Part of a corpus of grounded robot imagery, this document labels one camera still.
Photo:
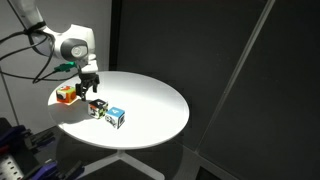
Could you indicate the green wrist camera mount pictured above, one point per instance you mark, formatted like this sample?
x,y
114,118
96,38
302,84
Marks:
x,y
65,67

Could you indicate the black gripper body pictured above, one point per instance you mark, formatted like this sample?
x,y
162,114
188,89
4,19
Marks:
x,y
87,79

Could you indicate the orange green picture cube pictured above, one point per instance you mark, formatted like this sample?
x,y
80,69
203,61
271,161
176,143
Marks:
x,y
66,94

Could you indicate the blue topped patterned cube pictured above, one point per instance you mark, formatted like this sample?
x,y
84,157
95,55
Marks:
x,y
115,117

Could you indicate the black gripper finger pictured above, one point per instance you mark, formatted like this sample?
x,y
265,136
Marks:
x,y
95,85
81,92

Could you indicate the purple clamp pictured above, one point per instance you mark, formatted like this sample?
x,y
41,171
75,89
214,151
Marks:
x,y
19,134
50,171

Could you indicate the white perforated metal plate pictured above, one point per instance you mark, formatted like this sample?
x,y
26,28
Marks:
x,y
9,169

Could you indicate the purple clamp upper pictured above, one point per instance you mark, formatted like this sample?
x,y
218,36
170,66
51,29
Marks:
x,y
19,134

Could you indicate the purple clamp lower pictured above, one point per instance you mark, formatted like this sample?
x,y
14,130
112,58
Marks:
x,y
50,171

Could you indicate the black white teal cube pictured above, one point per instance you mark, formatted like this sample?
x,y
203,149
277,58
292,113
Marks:
x,y
97,108

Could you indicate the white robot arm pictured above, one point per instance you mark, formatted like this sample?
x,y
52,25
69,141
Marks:
x,y
76,45

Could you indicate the round white table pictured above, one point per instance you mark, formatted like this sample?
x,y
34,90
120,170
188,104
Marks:
x,y
154,113

